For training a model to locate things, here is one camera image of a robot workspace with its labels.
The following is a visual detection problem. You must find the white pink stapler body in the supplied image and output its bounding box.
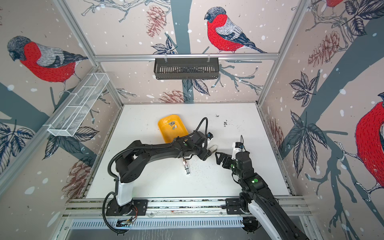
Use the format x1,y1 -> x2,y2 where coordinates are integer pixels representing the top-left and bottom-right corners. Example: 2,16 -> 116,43
183,159 -> 191,176

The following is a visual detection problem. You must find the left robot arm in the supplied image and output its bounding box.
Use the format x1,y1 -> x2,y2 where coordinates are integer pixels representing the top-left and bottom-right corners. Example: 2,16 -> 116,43
102,117 -> 213,217

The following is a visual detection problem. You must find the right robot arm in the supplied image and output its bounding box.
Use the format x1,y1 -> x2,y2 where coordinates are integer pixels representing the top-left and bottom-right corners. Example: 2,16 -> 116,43
215,151 -> 308,240

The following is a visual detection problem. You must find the yellow plastic tray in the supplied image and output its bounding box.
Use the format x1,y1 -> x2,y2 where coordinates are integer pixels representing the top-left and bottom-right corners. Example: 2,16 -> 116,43
158,115 -> 189,144

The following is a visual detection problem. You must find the staple strips pile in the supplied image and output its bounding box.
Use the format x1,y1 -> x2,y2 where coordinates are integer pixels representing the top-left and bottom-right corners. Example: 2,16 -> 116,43
169,121 -> 177,130

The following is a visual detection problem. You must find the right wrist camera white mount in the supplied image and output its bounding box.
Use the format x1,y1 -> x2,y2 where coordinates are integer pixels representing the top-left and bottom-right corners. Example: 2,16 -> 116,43
232,135 -> 245,160

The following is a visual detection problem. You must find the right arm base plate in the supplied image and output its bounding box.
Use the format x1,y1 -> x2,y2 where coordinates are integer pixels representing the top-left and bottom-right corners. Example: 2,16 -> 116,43
223,198 -> 249,215

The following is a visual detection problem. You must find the aluminium rail front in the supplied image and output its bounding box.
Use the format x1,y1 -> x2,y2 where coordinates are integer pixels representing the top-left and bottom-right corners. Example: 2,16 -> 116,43
63,196 -> 312,218

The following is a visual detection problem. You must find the black hanging wire basket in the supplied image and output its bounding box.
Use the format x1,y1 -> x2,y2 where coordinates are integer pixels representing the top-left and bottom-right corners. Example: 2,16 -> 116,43
154,58 -> 220,80

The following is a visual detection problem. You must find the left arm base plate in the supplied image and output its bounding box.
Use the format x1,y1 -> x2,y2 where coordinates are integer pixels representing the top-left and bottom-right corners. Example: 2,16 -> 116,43
105,198 -> 149,217

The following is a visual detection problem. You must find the white wire mesh shelf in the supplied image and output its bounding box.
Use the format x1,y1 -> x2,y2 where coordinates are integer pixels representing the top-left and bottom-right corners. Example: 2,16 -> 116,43
48,73 -> 110,137

